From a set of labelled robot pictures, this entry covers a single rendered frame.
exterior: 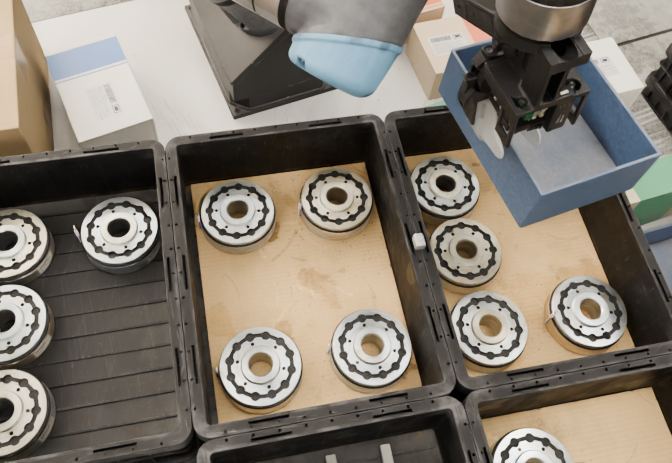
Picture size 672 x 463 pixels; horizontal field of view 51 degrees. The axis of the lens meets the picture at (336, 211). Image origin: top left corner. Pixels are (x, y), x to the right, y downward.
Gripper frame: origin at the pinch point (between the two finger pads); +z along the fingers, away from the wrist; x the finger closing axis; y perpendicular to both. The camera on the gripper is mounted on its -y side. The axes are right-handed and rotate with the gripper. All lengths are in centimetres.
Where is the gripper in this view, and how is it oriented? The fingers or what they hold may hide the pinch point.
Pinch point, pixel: (490, 127)
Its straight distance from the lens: 77.4
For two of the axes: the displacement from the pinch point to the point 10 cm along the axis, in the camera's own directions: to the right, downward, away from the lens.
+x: 9.4, -3.3, 1.2
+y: 3.5, 8.3, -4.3
